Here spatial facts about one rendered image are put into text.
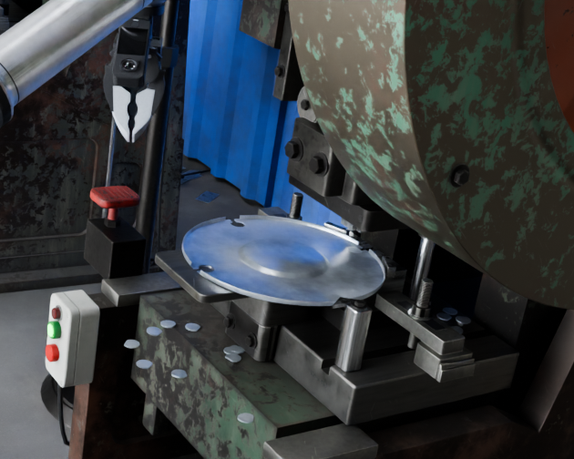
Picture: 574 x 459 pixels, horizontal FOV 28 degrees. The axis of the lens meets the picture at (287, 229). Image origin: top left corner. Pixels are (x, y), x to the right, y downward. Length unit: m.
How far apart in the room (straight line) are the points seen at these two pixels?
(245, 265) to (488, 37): 0.65
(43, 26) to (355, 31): 0.50
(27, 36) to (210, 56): 2.83
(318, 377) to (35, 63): 0.55
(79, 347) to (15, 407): 0.93
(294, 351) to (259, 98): 2.36
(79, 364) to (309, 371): 0.40
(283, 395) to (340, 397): 0.09
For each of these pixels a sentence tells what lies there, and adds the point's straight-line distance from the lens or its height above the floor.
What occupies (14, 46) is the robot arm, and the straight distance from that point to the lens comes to 1.38.
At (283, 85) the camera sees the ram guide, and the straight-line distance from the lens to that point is 1.60.
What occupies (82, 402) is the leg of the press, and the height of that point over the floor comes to 0.44.
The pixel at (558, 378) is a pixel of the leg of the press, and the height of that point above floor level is 0.67.
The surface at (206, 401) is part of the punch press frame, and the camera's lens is 1.63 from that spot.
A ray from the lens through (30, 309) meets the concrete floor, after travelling 3.11.
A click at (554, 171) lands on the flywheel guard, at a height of 1.10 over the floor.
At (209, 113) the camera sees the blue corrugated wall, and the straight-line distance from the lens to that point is 4.22.
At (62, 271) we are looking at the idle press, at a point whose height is 0.03.
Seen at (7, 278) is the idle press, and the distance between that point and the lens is 3.20.
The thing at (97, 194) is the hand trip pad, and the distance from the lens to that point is 1.82.
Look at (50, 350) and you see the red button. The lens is 1.79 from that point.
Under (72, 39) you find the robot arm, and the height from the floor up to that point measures 1.08.
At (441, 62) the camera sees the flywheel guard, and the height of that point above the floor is 1.21.
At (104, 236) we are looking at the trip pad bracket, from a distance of 1.81.
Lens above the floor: 1.42
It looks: 22 degrees down
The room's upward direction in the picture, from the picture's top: 10 degrees clockwise
